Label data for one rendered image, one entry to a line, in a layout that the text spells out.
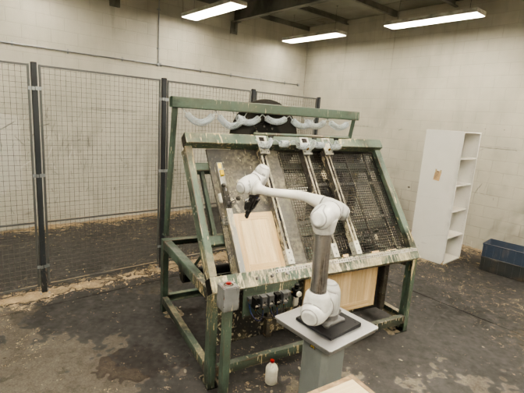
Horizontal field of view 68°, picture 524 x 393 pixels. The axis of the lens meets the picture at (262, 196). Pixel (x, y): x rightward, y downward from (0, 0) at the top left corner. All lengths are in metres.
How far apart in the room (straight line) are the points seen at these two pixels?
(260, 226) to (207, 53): 5.81
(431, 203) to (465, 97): 2.25
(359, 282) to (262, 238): 1.29
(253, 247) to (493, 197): 5.44
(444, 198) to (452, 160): 0.59
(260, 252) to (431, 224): 4.04
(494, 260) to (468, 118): 2.60
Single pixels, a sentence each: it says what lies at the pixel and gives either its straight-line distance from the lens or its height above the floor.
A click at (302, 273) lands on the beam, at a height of 0.85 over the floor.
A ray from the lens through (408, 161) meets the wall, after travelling 8.45.
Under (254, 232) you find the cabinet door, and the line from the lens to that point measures 3.21.
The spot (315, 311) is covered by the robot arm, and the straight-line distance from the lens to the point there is 2.43.
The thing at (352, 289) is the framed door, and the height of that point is 0.47.
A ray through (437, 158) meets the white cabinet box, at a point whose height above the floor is 1.62.
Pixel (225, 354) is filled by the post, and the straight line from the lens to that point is 2.99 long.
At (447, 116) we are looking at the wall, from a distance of 8.12.
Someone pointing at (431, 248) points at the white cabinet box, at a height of 0.21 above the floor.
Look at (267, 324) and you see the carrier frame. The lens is 3.55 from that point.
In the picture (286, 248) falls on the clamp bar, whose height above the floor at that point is 1.03.
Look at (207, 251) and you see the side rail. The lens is 2.97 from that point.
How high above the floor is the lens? 2.07
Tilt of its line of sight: 12 degrees down
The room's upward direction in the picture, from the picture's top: 4 degrees clockwise
